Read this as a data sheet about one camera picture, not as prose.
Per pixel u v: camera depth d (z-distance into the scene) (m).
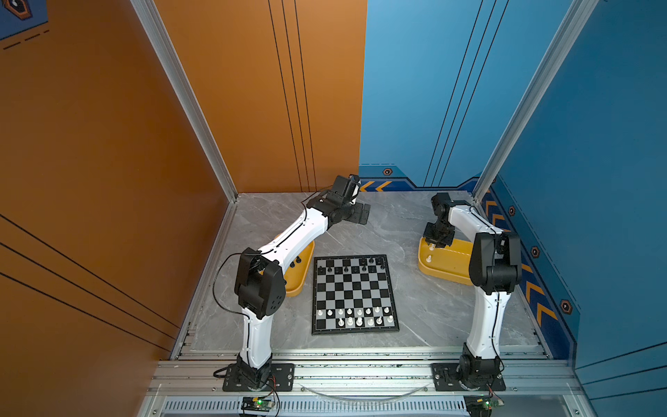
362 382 0.74
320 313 0.83
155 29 0.72
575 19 0.71
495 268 0.56
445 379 0.72
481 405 0.70
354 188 0.71
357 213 0.79
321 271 0.94
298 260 0.97
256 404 0.71
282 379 0.73
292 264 0.97
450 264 0.91
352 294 0.88
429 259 0.97
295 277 0.94
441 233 0.85
